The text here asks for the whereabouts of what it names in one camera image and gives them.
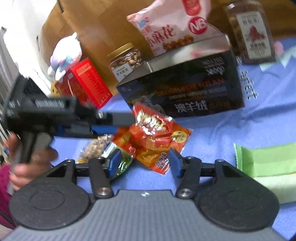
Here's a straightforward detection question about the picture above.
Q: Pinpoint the red candy snack bag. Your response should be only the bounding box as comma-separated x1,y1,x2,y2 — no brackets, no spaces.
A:
112,103,192,175

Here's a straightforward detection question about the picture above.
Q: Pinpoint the green pea snack bag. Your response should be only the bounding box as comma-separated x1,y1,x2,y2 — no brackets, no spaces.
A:
77,135,133,180

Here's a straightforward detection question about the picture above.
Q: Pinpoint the light green snack packet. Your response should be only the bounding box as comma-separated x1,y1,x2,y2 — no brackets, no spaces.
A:
234,143,295,178

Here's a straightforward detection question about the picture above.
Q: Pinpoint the wooden board backdrop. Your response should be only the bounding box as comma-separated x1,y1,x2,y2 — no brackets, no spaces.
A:
39,0,295,95

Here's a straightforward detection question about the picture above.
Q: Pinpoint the person's left hand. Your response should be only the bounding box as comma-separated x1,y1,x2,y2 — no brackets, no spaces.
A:
6,147,58,191

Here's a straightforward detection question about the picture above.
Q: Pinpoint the pink twisted snack bag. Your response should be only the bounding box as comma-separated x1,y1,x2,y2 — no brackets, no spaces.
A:
127,0,221,56

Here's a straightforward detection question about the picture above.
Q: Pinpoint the pink white plush toy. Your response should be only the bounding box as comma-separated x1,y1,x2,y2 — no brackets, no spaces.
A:
47,32,82,81

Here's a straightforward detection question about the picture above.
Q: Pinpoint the yellow duck plush toy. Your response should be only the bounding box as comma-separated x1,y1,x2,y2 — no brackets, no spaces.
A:
51,81,61,97

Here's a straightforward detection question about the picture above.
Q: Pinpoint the left nut jar gold lid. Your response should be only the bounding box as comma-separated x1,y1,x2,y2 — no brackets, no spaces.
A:
107,43,145,82

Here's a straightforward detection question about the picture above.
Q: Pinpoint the dark wool print box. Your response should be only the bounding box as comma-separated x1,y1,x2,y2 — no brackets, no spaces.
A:
116,34,244,118

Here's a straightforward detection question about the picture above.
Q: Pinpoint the red gift box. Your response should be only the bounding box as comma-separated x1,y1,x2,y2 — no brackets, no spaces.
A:
55,58,112,109

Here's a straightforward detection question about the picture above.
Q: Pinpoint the blue patterned tablecloth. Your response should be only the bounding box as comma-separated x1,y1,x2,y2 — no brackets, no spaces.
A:
52,37,295,240

